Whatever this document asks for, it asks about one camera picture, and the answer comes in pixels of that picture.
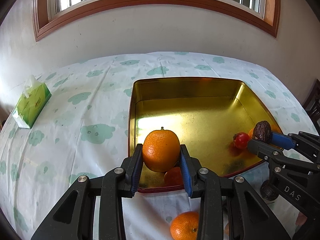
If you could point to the large wrinkled passion fruit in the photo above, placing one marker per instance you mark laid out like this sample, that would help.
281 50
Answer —
267 192

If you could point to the right hand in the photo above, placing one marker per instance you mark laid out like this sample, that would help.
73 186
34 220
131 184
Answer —
301 219

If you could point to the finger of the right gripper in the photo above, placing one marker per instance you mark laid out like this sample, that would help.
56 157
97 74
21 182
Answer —
262 150
306 144

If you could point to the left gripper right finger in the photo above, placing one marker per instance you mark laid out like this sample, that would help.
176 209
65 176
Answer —
249 217

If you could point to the small brown longan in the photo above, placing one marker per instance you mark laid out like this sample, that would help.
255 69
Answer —
226 229

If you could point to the large front orange mandarin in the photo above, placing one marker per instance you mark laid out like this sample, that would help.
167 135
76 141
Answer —
251 133

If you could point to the green tissue pack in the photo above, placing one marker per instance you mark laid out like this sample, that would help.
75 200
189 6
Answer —
34 97

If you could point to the cloud pattern tablecloth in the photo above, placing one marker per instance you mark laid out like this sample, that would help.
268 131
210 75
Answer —
83 127

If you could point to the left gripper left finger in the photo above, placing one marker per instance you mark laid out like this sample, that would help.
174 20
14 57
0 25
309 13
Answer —
72 217

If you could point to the red toffee tin box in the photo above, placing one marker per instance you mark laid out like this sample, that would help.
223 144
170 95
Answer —
205 113

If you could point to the dark wooden chair right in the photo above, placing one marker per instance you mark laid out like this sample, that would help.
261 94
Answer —
311 105

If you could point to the wooden window frame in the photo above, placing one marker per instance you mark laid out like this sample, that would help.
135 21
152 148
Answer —
43 25

